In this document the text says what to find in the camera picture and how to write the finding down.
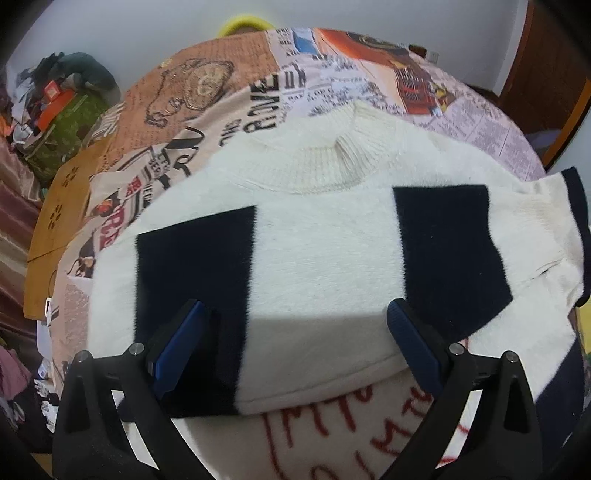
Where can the white cloth with red writing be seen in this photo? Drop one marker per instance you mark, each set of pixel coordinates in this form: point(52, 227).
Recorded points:
point(323, 434)

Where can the grey-green cloth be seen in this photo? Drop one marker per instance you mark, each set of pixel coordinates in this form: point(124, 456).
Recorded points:
point(92, 69)

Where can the green patterned bag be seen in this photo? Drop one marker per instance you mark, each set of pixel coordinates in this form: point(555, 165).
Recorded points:
point(69, 134)

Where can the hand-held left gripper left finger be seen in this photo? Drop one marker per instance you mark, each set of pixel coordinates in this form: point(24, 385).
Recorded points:
point(180, 350)

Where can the flat brown cardboard box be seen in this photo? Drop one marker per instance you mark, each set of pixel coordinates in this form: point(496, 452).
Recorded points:
point(64, 207)

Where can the pile of papers and packets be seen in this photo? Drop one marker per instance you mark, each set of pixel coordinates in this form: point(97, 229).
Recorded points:
point(27, 97)

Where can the brown wooden door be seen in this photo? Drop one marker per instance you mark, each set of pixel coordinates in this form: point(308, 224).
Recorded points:
point(549, 69)

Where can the yellow hoop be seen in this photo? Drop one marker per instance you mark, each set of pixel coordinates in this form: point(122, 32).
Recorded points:
point(242, 23)

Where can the white and navy knit sweater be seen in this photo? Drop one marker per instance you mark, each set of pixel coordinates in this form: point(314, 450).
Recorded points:
point(323, 258)

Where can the white wall socket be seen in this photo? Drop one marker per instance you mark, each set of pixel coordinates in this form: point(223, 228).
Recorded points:
point(433, 56)

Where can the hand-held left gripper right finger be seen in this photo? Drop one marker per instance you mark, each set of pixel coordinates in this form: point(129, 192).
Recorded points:
point(413, 344)

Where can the floor clutter pile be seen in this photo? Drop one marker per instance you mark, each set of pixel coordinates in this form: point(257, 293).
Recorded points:
point(44, 383)

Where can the striped pink curtain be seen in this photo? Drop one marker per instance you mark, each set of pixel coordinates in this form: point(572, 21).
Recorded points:
point(14, 230)

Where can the orange box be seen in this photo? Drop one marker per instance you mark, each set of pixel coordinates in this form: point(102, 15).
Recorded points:
point(53, 104)

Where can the pink cloth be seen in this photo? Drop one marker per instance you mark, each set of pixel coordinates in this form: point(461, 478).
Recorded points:
point(14, 369)

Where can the newspaper print blanket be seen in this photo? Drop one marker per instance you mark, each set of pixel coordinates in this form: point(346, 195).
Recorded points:
point(323, 83)

